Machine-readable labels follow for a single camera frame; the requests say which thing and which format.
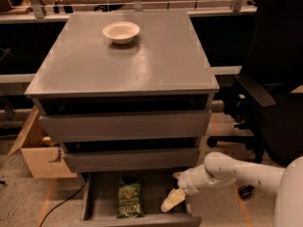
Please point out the green jalapeno chip bag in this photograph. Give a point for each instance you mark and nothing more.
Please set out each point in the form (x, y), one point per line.
(129, 199)

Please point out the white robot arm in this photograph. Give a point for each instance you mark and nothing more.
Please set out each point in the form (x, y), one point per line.
(220, 170)

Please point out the grey drawer cabinet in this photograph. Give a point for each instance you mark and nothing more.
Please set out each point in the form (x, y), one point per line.
(165, 58)

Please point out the top grey drawer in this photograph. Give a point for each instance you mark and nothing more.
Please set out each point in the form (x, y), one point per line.
(90, 119)

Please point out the black office chair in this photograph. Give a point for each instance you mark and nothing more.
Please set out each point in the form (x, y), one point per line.
(263, 97)

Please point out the grey drawer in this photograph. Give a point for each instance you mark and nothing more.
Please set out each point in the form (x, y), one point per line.
(90, 119)
(131, 154)

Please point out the cardboard box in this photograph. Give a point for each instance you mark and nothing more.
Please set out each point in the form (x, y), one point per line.
(42, 155)

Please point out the white paper bowl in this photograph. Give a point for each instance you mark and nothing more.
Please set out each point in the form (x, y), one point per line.
(121, 32)

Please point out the middle grey drawer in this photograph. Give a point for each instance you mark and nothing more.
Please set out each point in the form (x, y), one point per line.
(131, 154)

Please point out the open bottom drawer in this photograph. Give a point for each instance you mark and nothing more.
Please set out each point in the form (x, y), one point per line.
(100, 201)

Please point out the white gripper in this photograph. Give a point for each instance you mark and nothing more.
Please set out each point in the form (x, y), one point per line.
(188, 182)

